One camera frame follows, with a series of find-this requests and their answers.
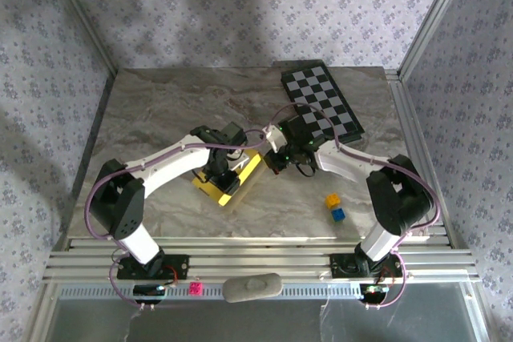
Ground grey slotted cable duct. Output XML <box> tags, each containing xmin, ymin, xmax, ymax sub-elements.
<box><xmin>59</xmin><ymin>282</ymin><xmax>364</xmax><ymax>301</ymax></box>

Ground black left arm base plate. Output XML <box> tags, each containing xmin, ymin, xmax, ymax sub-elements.
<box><xmin>115</xmin><ymin>253</ymin><xmax>190</xmax><ymax>280</ymax></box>

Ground aluminium corner post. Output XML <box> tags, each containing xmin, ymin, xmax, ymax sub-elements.
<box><xmin>398</xmin><ymin>0</ymin><xmax>476</xmax><ymax>78</ymax></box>
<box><xmin>39</xmin><ymin>0</ymin><xmax>118</xmax><ymax>77</ymax></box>

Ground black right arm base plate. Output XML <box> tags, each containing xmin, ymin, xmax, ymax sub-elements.
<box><xmin>330</xmin><ymin>252</ymin><xmax>403</xmax><ymax>279</ymax></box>

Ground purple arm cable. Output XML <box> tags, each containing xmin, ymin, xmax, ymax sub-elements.
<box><xmin>266</xmin><ymin>103</ymin><xmax>444</xmax><ymax>311</ymax></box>
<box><xmin>83</xmin><ymin>128</ymin><xmax>269</xmax><ymax>311</ymax></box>

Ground grey oval stone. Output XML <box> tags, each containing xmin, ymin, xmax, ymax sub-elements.
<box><xmin>222</xmin><ymin>272</ymin><xmax>283</xmax><ymax>304</ymax></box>

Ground aluminium profile mounting rails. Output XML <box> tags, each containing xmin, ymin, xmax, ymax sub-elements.
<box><xmin>42</xmin><ymin>235</ymin><xmax>481</xmax><ymax>283</ymax></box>

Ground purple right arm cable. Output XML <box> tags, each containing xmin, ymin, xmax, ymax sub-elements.
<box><xmin>266</xmin><ymin>103</ymin><xmax>444</xmax><ymax>311</ymax></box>

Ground yellow white paper box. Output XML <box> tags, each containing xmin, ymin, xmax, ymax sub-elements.
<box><xmin>191</xmin><ymin>148</ymin><xmax>268</xmax><ymax>213</ymax></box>

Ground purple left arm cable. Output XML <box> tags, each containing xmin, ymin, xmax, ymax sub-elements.
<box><xmin>83</xmin><ymin>128</ymin><xmax>269</xmax><ymax>311</ymax></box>

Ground black white chessboard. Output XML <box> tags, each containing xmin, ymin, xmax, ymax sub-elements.
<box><xmin>280</xmin><ymin>60</ymin><xmax>366</xmax><ymax>145</ymax></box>

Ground aluminium side rail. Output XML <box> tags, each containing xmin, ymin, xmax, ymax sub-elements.
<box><xmin>59</xmin><ymin>69</ymin><xmax>118</xmax><ymax>239</ymax></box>
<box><xmin>384</xmin><ymin>69</ymin><xmax>458</xmax><ymax>249</ymax></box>

